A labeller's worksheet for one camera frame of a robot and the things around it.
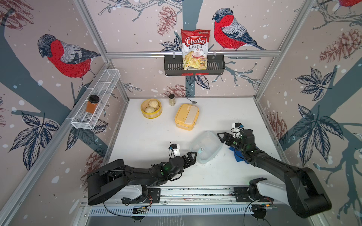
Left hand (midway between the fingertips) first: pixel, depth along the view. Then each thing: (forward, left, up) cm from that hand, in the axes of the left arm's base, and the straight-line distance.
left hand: (196, 154), depth 80 cm
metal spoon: (+49, -1, -8) cm, 50 cm away
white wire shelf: (+38, +58, +22) cm, 72 cm away
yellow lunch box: (+28, +6, 0) cm, 28 cm away
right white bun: (+43, +32, -3) cm, 54 cm away
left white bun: (+36, +34, -2) cm, 49 cm away
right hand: (+13, -17, +1) cm, 21 cm away
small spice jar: (+45, +17, -1) cm, 49 cm away
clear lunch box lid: (+11, -8, -10) cm, 17 cm away
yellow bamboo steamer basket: (+35, +28, -5) cm, 45 cm away
